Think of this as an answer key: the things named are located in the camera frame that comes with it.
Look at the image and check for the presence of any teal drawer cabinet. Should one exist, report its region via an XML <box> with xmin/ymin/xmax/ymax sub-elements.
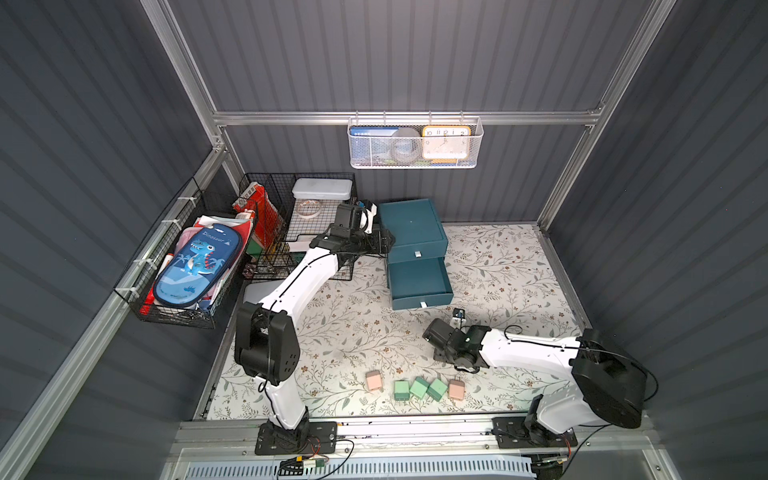
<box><xmin>379</xmin><ymin>199</ymin><xmax>453</xmax><ymax>311</ymax></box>

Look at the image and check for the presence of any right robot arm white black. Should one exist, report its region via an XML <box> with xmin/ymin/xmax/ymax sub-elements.
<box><xmin>423</xmin><ymin>319</ymin><xmax>652</xmax><ymax>445</ymax></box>

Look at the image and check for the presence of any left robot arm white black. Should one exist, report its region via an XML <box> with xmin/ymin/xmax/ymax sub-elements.
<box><xmin>233</xmin><ymin>201</ymin><xmax>395</xmax><ymax>434</ymax></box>

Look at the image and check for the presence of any pink plug right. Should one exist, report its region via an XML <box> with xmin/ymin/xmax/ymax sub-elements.
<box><xmin>448</xmin><ymin>379</ymin><xmax>466</xmax><ymax>401</ymax></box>

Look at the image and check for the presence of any pink plug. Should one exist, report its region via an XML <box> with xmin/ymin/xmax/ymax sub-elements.
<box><xmin>365</xmin><ymin>370</ymin><xmax>384</xmax><ymax>392</ymax></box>
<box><xmin>448</xmin><ymin>379</ymin><xmax>466</xmax><ymax>401</ymax></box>

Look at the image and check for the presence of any green plug right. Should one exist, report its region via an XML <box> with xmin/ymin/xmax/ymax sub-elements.
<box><xmin>427</xmin><ymin>378</ymin><xmax>449</xmax><ymax>402</ymax></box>

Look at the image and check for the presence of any green plug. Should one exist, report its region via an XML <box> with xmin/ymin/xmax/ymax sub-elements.
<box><xmin>427</xmin><ymin>378</ymin><xmax>449</xmax><ymax>402</ymax></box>
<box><xmin>393</xmin><ymin>380</ymin><xmax>411</xmax><ymax>402</ymax></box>
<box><xmin>409</xmin><ymin>377</ymin><xmax>430</xmax><ymax>399</ymax></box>

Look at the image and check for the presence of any green plug middle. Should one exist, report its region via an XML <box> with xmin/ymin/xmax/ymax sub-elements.
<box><xmin>409</xmin><ymin>377</ymin><xmax>430</xmax><ymax>399</ymax></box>

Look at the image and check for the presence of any green plug left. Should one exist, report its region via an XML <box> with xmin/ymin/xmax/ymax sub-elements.
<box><xmin>393</xmin><ymin>380</ymin><xmax>411</xmax><ymax>402</ymax></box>

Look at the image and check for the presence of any white lidded plastic container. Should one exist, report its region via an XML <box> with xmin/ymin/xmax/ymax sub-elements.
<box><xmin>292</xmin><ymin>177</ymin><xmax>353</xmax><ymax>201</ymax></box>

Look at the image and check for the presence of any clear tape roll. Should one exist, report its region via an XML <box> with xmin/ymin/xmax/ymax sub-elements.
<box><xmin>295</xmin><ymin>199</ymin><xmax>324</xmax><ymax>219</ymax></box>

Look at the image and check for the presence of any pink plug left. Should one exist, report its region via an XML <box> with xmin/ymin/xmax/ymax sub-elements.
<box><xmin>365</xmin><ymin>370</ymin><xmax>384</xmax><ymax>392</ymax></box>

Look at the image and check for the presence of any floral table mat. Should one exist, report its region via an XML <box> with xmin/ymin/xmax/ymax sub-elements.
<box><xmin>206</xmin><ymin>224</ymin><xmax>619</xmax><ymax>421</ymax></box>

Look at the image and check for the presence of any grey tape roll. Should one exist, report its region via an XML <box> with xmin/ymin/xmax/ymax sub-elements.
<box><xmin>390</xmin><ymin>127</ymin><xmax>422</xmax><ymax>165</ymax></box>

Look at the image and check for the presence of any blue box in basket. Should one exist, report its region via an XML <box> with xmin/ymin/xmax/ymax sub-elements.
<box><xmin>348</xmin><ymin>126</ymin><xmax>398</xmax><ymax>168</ymax></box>

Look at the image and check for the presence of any red white booklet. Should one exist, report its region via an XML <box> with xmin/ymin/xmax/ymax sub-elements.
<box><xmin>232</xmin><ymin>181</ymin><xmax>283</xmax><ymax>250</ymax></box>

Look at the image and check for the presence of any yellow white alarm clock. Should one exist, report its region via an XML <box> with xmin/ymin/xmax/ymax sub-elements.
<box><xmin>422</xmin><ymin>125</ymin><xmax>472</xmax><ymax>161</ymax></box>

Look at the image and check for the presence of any white flat box on table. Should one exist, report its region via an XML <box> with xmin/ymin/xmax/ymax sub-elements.
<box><xmin>242</xmin><ymin>282</ymin><xmax>274</xmax><ymax>305</ymax></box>

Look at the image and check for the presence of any blue dinosaur pencil case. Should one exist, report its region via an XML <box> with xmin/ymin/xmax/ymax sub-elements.
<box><xmin>152</xmin><ymin>223</ymin><xmax>242</xmax><ymax>309</ymax></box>

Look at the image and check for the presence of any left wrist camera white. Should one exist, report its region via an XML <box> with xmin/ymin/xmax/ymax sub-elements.
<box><xmin>358</xmin><ymin>201</ymin><xmax>378</xmax><ymax>235</ymax></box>

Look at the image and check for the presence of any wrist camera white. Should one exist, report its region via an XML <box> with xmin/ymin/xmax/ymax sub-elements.
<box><xmin>450</xmin><ymin>308</ymin><xmax>467</xmax><ymax>330</ymax></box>
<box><xmin>358</xmin><ymin>201</ymin><xmax>378</xmax><ymax>235</ymax></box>

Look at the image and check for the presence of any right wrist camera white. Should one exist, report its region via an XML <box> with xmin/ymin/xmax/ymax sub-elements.
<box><xmin>450</xmin><ymin>308</ymin><xmax>467</xmax><ymax>330</ymax></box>

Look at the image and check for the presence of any black wire desk organizer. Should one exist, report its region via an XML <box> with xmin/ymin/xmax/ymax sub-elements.
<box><xmin>239</xmin><ymin>172</ymin><xmax>357</xmax><ymax>281</ymax></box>

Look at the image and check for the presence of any white wire wall basket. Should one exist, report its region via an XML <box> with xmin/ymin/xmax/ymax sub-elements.
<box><xmin>347</xmin><ymin>116</ymin><xmax>485</xmax><ymax>170</ymax></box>

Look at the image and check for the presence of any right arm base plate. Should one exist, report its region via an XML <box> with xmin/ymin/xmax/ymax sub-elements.
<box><xmin>490</xmin><ymin>416</ymin><xmax>579</xmax><ymax>449</ymax></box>

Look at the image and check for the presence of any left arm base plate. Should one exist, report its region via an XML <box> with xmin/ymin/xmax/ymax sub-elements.
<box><xmin>254</xmin><ymin>421</ymin><xmax>338</xmax><ymax>456</ymax></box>

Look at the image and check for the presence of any black wire side basket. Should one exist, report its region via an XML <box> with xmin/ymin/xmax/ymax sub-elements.
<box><xmin>115</xmin><ymin>182</ymin><xmax>258</xmax><ymax>329</ymax></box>

